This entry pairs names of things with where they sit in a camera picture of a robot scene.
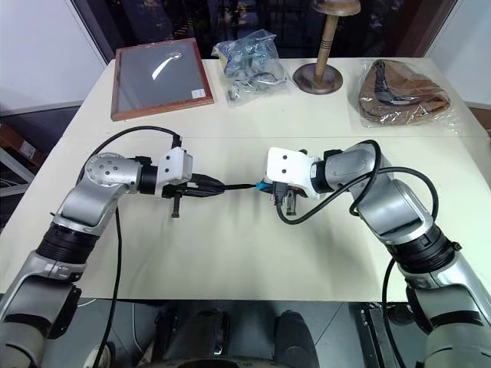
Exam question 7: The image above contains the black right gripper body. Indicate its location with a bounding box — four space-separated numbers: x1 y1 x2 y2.
269 182 308 216

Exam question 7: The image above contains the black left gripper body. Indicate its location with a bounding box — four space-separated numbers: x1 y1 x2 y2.
161 174 205 219

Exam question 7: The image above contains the black marker pen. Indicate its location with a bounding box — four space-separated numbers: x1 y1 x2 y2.
214 182 259 192

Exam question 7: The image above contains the clear plastic bag of parts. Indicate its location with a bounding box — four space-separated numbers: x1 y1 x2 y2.
211 29 289 110

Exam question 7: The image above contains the wooden hat stand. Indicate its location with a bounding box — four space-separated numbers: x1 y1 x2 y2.
292 0 362 95

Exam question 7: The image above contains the dark rounded shape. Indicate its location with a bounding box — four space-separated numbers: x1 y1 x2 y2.
273 309 321 368

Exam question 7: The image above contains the brown hat in plastic bag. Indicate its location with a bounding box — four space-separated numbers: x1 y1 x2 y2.
347 58 462 136

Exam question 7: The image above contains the black metal plate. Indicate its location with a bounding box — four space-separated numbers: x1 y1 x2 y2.
358 301 391 368

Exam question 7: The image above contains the brown cardboard box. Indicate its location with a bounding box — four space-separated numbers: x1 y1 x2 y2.
0 122 45 170

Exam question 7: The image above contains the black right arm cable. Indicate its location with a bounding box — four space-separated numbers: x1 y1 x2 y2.
272 139 439 368

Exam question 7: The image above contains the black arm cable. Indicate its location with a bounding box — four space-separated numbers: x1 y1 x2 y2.
88 125 185 368
272 139 439 368

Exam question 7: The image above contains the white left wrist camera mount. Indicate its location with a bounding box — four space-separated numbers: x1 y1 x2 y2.
158 148 195 199

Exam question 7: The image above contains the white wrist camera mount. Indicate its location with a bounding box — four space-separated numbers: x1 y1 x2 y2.
265 146 320 201
158 148 195 199

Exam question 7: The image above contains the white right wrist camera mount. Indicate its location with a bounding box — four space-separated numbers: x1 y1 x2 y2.
265 146 320 201

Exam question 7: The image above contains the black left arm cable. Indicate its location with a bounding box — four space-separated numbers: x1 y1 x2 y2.
88 125 185 368

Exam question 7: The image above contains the wooden picture frame with glass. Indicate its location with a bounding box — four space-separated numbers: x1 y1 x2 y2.
110 37 215 123

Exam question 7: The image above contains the thin white cable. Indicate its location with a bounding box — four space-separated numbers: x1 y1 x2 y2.
131 302 143 356

